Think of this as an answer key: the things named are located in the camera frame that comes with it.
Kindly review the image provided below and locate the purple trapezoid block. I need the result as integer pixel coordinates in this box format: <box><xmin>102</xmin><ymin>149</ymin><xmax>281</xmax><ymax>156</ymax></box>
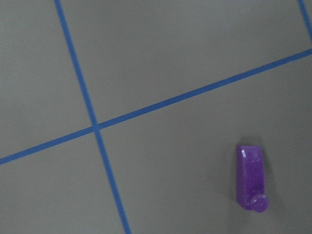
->
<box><xmin>236</xmin><ymin>145</ymin><xmax>269</xmax><ymax>213</ymax></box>

